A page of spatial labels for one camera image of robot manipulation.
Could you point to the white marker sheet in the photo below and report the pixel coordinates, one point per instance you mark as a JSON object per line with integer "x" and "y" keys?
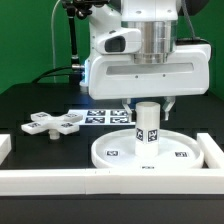
{"x": 103, "y": 117}

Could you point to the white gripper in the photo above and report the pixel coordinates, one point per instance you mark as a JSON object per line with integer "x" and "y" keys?
{"x": 186, "y": 72}

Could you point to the white right fence bar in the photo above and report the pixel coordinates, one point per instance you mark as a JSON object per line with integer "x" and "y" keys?
{"x": 213, "y": 155}

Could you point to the white left fence bar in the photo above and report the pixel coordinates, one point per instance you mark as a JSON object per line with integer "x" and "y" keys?
{"x": 5, "y": 146}

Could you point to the white front fence bar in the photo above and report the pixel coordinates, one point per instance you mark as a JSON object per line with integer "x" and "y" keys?
{"x": 110, "y": 181}

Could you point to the white cross-shaped table base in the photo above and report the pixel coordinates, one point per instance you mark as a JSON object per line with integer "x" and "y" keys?
{"x": 42, "y": 121}

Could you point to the white round table top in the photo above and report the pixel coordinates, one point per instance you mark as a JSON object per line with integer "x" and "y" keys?
{"x": 166, "y": 150}

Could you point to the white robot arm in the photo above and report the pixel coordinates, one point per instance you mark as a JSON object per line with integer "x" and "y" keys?
{"x": 135, "y": 53}

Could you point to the white fence bar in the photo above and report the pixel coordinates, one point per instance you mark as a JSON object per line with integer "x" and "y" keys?
{"x": 5, "y": 146}
{"x": 213, "y": 155}
{"x": 110, "y": 181}

